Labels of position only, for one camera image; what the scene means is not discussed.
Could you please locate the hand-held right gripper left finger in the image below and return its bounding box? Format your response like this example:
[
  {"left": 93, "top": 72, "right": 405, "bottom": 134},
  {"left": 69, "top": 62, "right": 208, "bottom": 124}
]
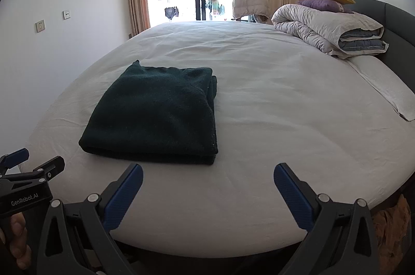
[{"left": 36, "top": 163, "right": 144, "bottom": 275}]

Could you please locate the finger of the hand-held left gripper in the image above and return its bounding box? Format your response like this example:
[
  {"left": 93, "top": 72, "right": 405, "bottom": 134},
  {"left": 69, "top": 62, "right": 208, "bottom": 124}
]
[
  {"left": 0, "top": 148, "right": 30, "bottom": 177},
  {"left": 10, "top": 156, "right": 66, "bottom": 185}
]

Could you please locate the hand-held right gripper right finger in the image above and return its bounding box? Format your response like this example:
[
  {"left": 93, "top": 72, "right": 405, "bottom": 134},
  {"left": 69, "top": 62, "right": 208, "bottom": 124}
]
[{"left": 273, "top": 162, "right": 381, "bottom": 275}]

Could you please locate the dark green sweater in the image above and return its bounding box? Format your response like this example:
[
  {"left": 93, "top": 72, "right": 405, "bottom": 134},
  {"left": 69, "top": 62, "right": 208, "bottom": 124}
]
[{"left": 79, "top": 60, "right": 218, "bottom": 166}]

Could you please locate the person's left hand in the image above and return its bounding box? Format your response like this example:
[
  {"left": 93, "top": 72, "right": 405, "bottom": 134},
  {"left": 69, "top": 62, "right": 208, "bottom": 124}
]
[{"left": 0, "top": 213, "right": 32, "bottom": 270}]

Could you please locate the bed with white sheet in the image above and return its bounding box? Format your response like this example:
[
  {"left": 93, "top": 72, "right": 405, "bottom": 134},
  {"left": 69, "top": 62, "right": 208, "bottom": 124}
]
[{"left": 18, "top": 20, "right": 415, "bottom": 259}]

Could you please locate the orange-brown cloth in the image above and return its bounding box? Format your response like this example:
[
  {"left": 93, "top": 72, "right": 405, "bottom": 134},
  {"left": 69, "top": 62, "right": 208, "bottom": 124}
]
[{"left": 371, "top": 194, "right": 414, "bottom": 263}]

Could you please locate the folded grey-white duvet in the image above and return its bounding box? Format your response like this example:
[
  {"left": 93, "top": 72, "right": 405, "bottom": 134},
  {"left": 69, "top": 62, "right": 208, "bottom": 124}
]
[{"left": 271, "top": 4, "right": 390, "bottom": 59}]

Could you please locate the purple pillow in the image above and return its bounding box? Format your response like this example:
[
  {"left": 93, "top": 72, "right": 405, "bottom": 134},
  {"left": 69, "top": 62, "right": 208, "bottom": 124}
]
[{"left": 296, "top": 0, "right": 355, "bottom": 14}]

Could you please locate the beige puffer vest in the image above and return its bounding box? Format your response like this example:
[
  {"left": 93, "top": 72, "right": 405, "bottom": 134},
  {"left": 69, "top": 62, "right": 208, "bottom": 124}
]
[{"left": 232, "top": 0, "right": 271, "bottom": 22}]

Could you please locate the teal hanging cloth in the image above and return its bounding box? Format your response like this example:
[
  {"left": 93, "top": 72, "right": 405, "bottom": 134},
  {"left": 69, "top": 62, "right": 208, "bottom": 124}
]
[{"left": 206, "top": 1, "right": 226, "bottom": 16}]

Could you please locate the grey-green upholstered headboard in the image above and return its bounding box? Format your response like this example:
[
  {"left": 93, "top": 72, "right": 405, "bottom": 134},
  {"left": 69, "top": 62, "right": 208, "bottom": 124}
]
[{"left": 342, "top": 0, "right": 415, "bottom": 68}]

